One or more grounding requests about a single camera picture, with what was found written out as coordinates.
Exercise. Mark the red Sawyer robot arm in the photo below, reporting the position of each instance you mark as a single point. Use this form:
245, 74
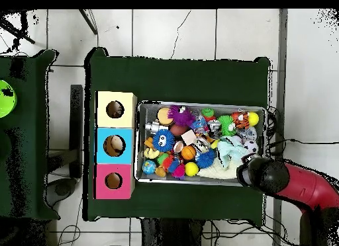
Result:
302, 185

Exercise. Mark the cream knit cloth roll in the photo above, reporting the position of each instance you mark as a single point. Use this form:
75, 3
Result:
220, 172

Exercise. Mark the brown toy football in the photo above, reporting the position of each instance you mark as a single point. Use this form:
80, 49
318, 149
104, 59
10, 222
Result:
179, 129

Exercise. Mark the dark green tablecloth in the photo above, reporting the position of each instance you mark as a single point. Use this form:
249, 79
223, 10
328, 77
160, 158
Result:
159, 76

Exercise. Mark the blue fuzzy monster toy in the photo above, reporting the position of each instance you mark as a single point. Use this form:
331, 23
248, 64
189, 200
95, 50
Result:
164, 140

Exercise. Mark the wooden three-hole box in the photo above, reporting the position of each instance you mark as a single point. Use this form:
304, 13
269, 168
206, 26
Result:
127, 145

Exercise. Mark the yellow ball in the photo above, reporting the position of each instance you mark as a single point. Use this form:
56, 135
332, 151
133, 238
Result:
192, 169

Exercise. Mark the lime green round object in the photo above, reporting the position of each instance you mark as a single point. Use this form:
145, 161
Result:
4, 98

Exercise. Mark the green covered side table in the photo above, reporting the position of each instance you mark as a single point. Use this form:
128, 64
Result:
32, 151

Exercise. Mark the mint green knit cloth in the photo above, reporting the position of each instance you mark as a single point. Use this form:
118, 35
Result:
231, 152

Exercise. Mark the black tripod leg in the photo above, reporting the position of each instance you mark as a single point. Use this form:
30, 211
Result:
89, 21
18, 32

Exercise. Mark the orange tiger plush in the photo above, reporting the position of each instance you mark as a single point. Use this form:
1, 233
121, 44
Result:
241, 119

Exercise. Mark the black upright bar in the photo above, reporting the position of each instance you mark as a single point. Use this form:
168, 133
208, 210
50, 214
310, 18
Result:
76, 124

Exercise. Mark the black and white soccer ball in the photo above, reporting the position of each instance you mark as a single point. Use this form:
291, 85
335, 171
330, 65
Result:
250, 146

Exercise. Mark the purple spiky ball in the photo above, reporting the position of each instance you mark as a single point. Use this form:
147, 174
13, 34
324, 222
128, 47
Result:
183, 115

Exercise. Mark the clear mesh bin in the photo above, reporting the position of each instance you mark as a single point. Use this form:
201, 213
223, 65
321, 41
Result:
147, 112

